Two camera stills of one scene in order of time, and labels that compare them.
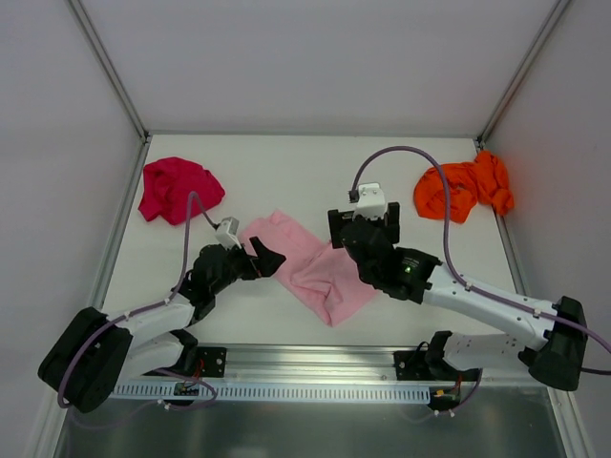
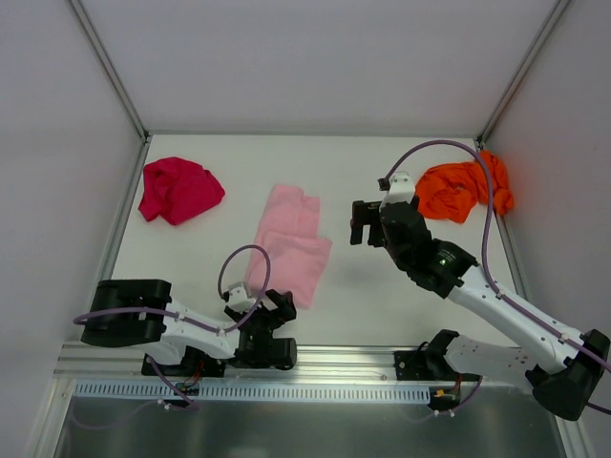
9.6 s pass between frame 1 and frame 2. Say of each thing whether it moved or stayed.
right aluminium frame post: stayed
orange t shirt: stayed
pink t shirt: moved
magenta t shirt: stayed
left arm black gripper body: moved
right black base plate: stayed
